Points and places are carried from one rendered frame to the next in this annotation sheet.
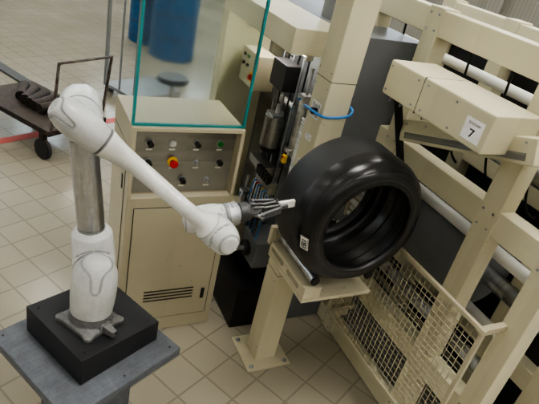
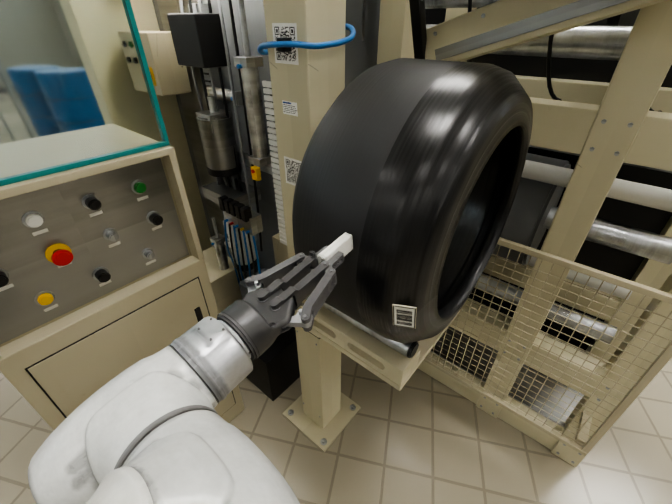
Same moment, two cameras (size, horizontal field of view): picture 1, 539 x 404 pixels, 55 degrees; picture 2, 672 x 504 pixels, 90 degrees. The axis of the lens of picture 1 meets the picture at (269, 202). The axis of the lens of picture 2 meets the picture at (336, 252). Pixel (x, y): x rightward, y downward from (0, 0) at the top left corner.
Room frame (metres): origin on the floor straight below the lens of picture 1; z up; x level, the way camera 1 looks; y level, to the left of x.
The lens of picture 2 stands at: (1.36, 0.08, 1.55)
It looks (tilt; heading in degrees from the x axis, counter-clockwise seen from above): 34 degrees down; 341
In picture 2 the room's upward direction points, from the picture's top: straight up
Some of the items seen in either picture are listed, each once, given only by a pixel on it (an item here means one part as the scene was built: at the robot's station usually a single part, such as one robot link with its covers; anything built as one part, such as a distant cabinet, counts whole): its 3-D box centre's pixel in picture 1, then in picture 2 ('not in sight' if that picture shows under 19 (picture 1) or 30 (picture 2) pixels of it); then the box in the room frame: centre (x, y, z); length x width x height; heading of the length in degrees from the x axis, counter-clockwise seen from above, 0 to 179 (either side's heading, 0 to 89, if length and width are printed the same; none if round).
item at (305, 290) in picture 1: (293, 268); (354, 332); (1.95, -0.18, 0.83); 0.36 x 0.09 x 0.06; 31
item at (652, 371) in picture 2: (390, 318); (482, 323); (2.00, -0.70, 0.65); 0.90 x 0.02 x 0.70; 31
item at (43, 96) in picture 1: (42, 89); not in sight; (4.20, 2.17, 0.45); 1.14 x 0.66 x 0.90; 68
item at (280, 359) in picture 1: (260, 349); (322, 410); (2.23, -0.15, 0.01); 0.27 x 0.27 x 0.02; 31
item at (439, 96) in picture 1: (454, 103); not in sight; (2.07, -0.62, 1.71); 0.61 x 0.25 x 0.15; 31
